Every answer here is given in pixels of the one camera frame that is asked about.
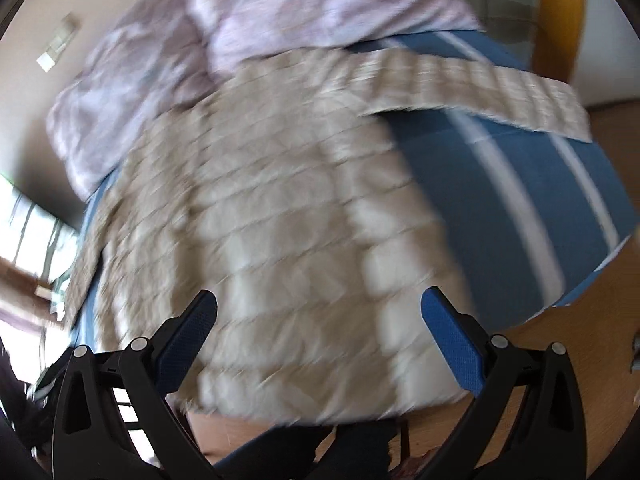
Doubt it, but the wooden door frame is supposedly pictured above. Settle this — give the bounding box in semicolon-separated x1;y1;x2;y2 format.
532;0;586;82

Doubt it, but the white wall switch plate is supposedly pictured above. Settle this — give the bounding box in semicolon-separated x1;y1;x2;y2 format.
36;13;80;74

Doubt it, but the pink floral duvet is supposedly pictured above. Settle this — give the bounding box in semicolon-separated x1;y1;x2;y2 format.
46;0;480;200

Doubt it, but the beige quilted down jacket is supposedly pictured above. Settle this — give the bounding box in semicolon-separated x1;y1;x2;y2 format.
65;49;591;422

